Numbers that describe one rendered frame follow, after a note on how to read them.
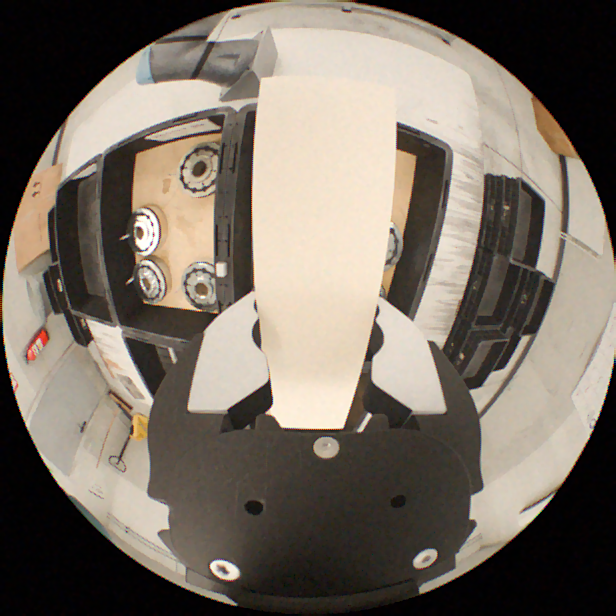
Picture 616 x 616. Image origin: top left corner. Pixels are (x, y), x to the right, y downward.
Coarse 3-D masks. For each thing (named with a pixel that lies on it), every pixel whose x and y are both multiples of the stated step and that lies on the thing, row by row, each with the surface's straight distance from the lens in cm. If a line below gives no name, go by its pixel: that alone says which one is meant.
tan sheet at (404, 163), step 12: (396, 156) 41; (408, 156) 42; (396, 168) 41; (408, 168) 42; (396, 180) 41; (408, 180) 42; (396, 192) 41; (408, 192) 42; (396, 204) 41; (408, 204) 42; (396, 216) 41; (384, 276) 43; (384, 288) 44
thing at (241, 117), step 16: (240, 112) 32; (240, 128) 31; (400, 128) 32; (240, 144) 30; (432, 144) 34; (448, 144) 35; (448, 160) 35; (448, 176) 34; (448, 192) 34; (224, 208) 30; (224, 224) 30; (224, 240) 31; (432, 240) 33; (224, 256) 31; (432, 256) 34; (224, 288) 33; (416, 288) 35; (416, 304) 36
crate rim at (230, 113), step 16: (208, 112) 34; (224, 112) 33; (160, 128) 38; (224, 128) 32; (224, 160) 30; (224, 176) 30; (224, 192) 30; (112, 304) 53; (224, 304) 34; (160, 336) 46; (176, 336) 44
